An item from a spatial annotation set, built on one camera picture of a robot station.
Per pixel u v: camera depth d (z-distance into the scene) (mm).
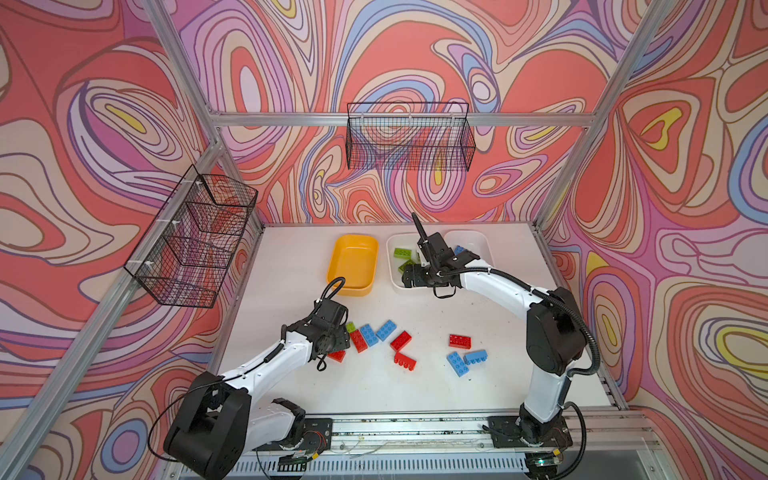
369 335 886
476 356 843
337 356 851
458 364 832
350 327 908
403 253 1081
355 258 1120
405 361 842
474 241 1113
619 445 731
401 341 878
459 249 1104
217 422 417
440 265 700
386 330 904
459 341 886
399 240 1105
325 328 671
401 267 933
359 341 879
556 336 484
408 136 959
